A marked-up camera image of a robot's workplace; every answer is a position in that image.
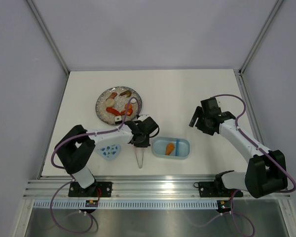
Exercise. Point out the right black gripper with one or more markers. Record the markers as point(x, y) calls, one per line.
point(200, 126)

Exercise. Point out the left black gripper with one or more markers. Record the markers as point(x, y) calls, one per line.
point(143, 144)

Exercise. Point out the blue lunch box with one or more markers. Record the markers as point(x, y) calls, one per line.
point(181, 151)

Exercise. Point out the orange fried food piece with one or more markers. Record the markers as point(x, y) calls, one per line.
point(169, 148)

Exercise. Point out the beige mushroom piece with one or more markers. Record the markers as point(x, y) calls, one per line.
point(110, 102)

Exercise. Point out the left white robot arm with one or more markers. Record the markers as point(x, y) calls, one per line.
point(73, 152)

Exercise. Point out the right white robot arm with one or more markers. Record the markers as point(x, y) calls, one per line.
point(265, 173)

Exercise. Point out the terrazzo pattern lunch box lid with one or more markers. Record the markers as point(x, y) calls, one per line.
point(109, 152)

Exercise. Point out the orange carrot pieces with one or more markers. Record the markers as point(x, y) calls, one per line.
point(127, 110)

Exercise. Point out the sushi roll piece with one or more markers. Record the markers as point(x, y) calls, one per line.
point(118, 119)

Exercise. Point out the red sausage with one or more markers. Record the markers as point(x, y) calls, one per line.
point(113, 111)

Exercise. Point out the speckled round plate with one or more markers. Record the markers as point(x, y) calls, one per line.
point(120, 101)

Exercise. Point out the pink ham slice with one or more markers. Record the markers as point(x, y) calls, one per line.
point(113, 95)

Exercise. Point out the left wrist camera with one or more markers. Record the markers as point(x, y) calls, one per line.
point(143, 117)

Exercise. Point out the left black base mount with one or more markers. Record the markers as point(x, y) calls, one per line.
point(98, 189)

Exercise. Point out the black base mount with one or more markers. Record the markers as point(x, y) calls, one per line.
point(212, 190)
point(98, 189)

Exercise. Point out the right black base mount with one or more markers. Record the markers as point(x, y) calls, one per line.
point(212, 190)

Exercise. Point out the aluminium rail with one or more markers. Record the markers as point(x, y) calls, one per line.
point(127, 187)

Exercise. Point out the white slotted cable duct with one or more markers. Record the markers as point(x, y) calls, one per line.
point(128, 204)

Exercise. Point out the right aluminium frame post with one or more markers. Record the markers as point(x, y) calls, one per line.
point(261, 35)

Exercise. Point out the aluminium frame post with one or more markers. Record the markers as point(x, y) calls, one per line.
point(261, 35)
point(47, 35)

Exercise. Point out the left aluminium frame post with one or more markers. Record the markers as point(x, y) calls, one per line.
point(47, 35)

